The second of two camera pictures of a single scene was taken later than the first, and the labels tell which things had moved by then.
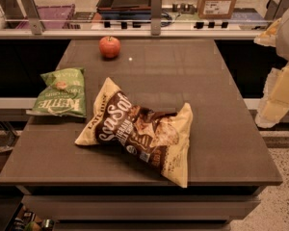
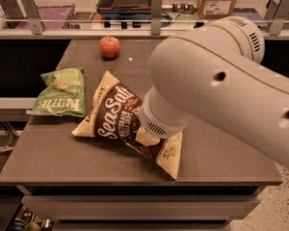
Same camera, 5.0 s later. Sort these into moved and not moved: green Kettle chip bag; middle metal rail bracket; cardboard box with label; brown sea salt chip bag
Moved: brown sea salt chip bag
Not moved: middle metal rail bracket; green Kettle chip bag; cardboard box with label
